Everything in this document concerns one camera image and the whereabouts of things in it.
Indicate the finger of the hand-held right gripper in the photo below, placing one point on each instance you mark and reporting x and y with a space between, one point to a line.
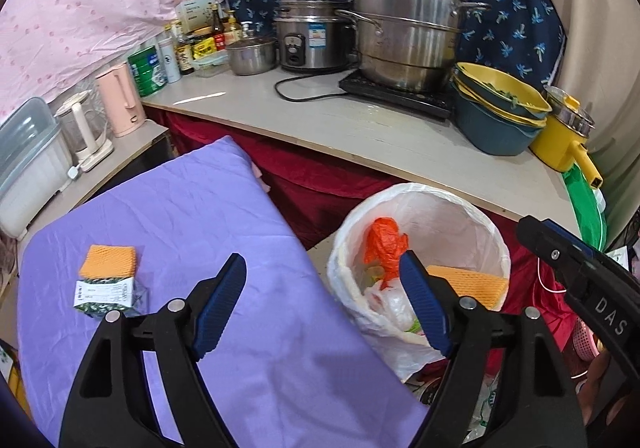
600 298
575 240

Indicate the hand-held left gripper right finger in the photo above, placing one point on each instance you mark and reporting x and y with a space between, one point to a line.
425 308

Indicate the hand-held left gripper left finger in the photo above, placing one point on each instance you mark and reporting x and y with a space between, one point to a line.
220 303

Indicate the orange foam net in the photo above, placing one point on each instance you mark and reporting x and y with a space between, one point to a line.
107 260
475 285

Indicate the orange plastic bag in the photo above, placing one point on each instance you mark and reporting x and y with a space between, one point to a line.
385 243

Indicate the trash bin with white liner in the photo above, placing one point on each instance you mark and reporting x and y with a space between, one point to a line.
465 228

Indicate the person's right hand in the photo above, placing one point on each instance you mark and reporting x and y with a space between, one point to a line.
602 388

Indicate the white crumpled plastic bag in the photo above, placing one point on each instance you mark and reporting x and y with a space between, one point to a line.
387 303

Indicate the pink plastic basket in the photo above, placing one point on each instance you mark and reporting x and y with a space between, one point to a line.
585 338

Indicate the purple tablecloth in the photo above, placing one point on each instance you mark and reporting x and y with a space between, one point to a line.
200 208

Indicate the yellow saucepan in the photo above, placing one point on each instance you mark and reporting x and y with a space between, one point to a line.
555 143

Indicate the green white packet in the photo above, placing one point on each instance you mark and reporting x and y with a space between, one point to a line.
102 293

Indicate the stacked yellow teal bowls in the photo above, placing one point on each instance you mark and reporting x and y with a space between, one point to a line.
495 138

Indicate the dark red cloth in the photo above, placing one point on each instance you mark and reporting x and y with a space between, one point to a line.
300 178

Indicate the yellow strainer bowl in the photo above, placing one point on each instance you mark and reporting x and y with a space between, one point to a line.
500 83

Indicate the white plug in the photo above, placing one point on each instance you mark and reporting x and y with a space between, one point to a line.
74 173

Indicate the black induction cooker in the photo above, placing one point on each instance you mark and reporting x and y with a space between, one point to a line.
395 98

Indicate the beige curtain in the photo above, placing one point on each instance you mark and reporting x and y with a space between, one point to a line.
590 28

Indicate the white dish drainer grey lid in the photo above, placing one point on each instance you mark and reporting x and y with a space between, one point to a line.
30 188

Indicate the white glass electric kettle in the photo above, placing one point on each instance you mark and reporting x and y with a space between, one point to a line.
82 128

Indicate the pink electric kettle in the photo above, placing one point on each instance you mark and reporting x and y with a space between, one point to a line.
120 98

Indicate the clear food container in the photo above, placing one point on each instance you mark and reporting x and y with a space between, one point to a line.
210 65

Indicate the green tin can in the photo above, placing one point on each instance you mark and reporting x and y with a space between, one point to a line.
147 73

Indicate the navy printed cloth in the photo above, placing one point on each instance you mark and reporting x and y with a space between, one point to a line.
510 3

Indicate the small steel pot with lid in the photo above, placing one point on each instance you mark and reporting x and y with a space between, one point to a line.
252 58

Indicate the row of condiment bottles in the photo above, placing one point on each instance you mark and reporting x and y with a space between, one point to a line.
217 35

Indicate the large steel steamer pot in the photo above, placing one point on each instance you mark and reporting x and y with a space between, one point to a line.
410 28

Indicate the steel rice cooker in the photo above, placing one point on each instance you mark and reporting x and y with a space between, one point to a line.
310 38

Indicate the pale green carton box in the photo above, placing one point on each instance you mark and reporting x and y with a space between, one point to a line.
197 13

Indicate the pink floral cloth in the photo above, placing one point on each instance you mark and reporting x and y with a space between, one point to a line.
100 3

